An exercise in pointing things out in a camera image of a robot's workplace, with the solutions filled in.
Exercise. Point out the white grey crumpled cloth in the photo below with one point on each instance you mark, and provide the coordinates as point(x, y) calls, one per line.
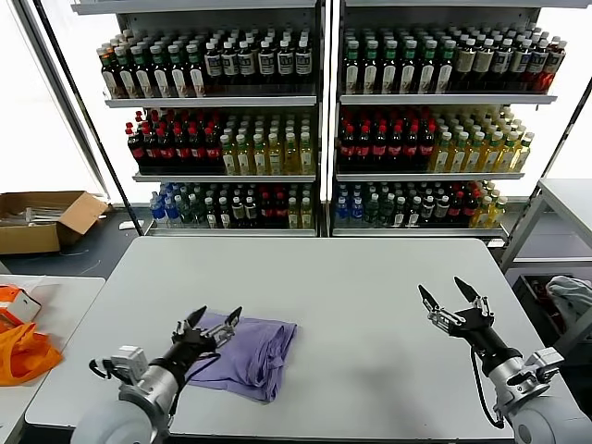
point(571, 296)

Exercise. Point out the cola bottle red cap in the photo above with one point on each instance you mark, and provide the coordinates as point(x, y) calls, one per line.
point(182, 151)
point(364, 150)
point(151, 152)
point(379, 150)
point(395, 150)
point(426, 150)
point(410, 150)
point(348, 150)
point(197, 151)
point(212, 151)
point(166, 151)
point(137, 152)

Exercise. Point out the small cola bottle red label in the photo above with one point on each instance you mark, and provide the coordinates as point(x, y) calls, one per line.
point(457, 210)
point(279, 213)
point(471, 210)
point(266, 213)

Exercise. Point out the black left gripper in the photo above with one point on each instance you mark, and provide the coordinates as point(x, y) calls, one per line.
point(185, 353)

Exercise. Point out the clear green water bottle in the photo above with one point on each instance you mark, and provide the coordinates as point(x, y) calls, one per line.
point(371, 212)
point(386, 212)
point(186, 213)
point(199, 213)

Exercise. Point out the black frame pole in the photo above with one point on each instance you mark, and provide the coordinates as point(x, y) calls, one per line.
point(88, 115)
point(573, 139)

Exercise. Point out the blue water bottle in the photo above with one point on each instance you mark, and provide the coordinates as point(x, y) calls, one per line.
point(342, 210)
point(157, 210)
point(171, 212)
point(356, 210)

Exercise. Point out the orange white box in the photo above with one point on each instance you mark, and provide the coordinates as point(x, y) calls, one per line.
point(23, 307)

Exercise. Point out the small dark bottle white cap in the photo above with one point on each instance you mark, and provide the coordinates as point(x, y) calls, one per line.
point(210, 215)
point(414, 213)
point(238, 213)
point(251, 213)
point(224, 215)
point(400, 213)
point(428, 210)
point(442, 210)

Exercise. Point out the small white floor object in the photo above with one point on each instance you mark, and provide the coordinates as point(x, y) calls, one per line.
point(127, 226)

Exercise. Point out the dark drink bottle beige label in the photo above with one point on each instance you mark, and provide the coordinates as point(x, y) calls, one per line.
point(466, 62)
point(484, 62)

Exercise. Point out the yellow juice bottle green label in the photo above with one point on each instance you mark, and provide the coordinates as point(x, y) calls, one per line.
point(459, 157)
point(275, 159)
point(305, 159)
point(259, 159)
point(507, 157)
point(491, 157)
point(290, 159)
point(522, 157)
point(243, 159)
point(442, 157)
point(475, 157)
point(228, 159)

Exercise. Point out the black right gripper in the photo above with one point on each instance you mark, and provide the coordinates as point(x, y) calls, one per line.
point(478, 333)

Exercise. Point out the small yellow juice bottle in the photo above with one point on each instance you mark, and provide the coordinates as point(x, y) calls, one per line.
point(293, 216)
point(483, 213)
point(497, 213)
point(306, 216)

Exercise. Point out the clear plastic packaging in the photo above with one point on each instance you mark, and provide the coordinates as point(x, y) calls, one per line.
point(28, 216)

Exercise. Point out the red drink bottle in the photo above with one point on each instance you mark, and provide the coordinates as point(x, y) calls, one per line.
point(553, 65)

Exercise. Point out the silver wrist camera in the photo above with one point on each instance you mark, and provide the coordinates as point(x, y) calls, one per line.
point(546, 365)
point(129, 363)

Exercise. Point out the dark tea bottle orange label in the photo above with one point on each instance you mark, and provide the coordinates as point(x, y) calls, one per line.
point(110, 83)

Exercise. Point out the red item in crate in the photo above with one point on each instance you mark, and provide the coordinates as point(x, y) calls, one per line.
point(555, 316)

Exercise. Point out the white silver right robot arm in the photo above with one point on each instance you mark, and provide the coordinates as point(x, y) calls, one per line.
point(509, 379)

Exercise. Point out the grey metal shelf unit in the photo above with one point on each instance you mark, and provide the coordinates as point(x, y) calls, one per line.
point(336, 139)
point(319, 115)

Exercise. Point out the dark drink bottle blue label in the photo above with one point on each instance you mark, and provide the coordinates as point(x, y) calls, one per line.
point(538, 65)
point(521, 64)
point(503, 62)

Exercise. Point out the purple t-shirt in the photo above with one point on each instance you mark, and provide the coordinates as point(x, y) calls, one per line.
point(250, 356)

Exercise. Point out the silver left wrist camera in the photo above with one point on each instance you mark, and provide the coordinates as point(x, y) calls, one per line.
point(129, 363)

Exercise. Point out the open cardboard box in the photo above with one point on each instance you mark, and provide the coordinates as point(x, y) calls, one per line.
point(41, 240)

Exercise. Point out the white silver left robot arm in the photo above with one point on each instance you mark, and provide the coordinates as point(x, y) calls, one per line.
point(115, 421)

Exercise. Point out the dark tea bottle green label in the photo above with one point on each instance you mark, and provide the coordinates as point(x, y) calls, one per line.
point(446, 76)
point(142, 81)
point(160, 81)
point(427, 76)
point(178, 81)
point(409, 76)
point(370, 76)
point(126, 81)
point(352, 76)
point(389, 76)
point(196, 81)

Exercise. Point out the grey metal frame table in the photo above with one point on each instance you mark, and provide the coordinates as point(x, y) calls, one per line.
point(569, 203)

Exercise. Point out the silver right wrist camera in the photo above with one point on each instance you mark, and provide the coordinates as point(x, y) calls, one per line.
point(546, 365)

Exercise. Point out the dark drink bottle white label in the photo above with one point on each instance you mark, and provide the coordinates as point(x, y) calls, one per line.
point(267, 63)
point(213, 65)
point(303, 62)
point(285, 62)
point(230, 64)
point(247, 63)

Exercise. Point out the orange cloth bag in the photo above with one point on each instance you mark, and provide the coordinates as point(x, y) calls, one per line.
point(23, 356)

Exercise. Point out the black plastic crate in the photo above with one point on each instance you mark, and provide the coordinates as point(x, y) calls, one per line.
point(525, 296)

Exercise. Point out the white side table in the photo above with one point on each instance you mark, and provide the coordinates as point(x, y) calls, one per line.
point(69, 300)

